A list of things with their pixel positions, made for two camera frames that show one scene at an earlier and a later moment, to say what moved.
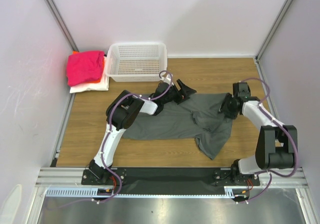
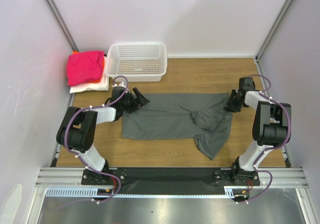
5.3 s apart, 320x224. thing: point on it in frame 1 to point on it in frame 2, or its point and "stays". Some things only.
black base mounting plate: [171, 181] stays
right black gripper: [225, 107] to [231, 104]
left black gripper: [185, 92] to [141, 100]
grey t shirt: [200, 117] stays
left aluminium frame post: [54, 11] stays
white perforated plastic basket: [132, 62] stays
